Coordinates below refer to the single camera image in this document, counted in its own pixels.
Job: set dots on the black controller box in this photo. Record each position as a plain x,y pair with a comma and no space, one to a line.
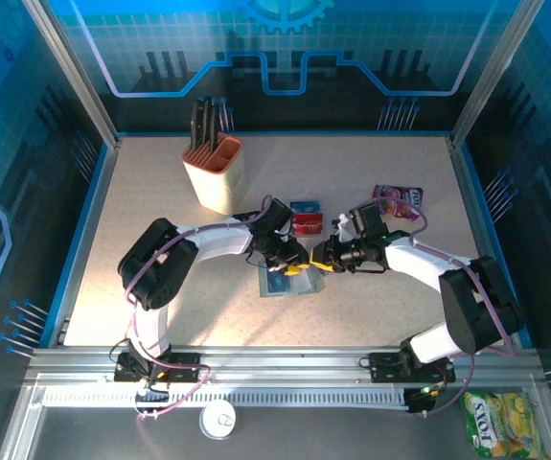
419,403

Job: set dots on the cream orange knife block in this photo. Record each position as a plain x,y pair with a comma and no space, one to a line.
215,184

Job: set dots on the red small packet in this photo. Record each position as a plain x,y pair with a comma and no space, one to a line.
309,224

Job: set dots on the light blue bank card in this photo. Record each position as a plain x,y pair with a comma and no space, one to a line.
306,207

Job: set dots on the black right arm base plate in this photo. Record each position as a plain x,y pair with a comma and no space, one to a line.
385,368

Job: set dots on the pink candy bag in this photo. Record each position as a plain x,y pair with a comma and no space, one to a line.
406,201

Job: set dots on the aluminium frame post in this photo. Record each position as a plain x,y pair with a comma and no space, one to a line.
76,79
493,72

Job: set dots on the green yellow candy bag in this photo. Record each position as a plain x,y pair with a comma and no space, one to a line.
502,424

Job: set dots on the aluminium cross rail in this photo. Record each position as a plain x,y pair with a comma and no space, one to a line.
280,364

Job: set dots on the white round lid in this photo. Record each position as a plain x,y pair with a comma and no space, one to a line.
217,419

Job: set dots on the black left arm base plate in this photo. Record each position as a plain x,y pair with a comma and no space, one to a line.
184,366

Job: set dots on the dark blue logo card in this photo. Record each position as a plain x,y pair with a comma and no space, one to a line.
275,283

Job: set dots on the aluminium side rail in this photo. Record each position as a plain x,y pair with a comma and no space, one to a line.
94,215
483,239

